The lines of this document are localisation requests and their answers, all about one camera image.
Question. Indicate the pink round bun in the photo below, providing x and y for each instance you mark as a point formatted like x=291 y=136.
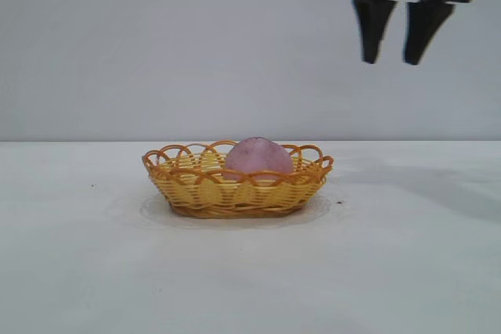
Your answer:
x=258 y=158

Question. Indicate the yellow woven plastic basket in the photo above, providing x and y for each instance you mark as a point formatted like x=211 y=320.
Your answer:
x=219 y=193

